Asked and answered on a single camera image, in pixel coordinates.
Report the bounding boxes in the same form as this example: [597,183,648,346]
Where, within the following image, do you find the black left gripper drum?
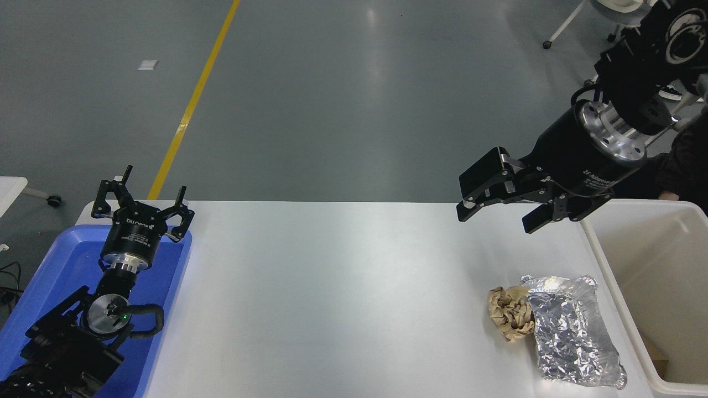
[101,202,168,259]

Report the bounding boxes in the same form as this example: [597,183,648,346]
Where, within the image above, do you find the white trolley with caster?
[0,176,63,219]

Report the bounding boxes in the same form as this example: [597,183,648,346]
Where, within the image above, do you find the person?
[611,105,708,217]

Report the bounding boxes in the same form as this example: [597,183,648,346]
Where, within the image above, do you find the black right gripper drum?
[524,107,632,197]

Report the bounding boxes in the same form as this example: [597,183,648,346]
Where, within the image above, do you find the crumpled tan paper ball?
[487,285,536,343]

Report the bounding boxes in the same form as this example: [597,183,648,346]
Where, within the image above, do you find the silver foil tray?
[520,275,628,390]

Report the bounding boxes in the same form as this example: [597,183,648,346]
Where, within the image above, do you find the white wheeled chair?
[544,0,706,103]

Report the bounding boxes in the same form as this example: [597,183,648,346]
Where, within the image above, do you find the blue plastic tray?
[0,224,193,398]

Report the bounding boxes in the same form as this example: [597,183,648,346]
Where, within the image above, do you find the black floor cable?
[0,261,23,307]

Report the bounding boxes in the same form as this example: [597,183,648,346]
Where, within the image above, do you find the large pale plastic bin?
[580,199,708,397]

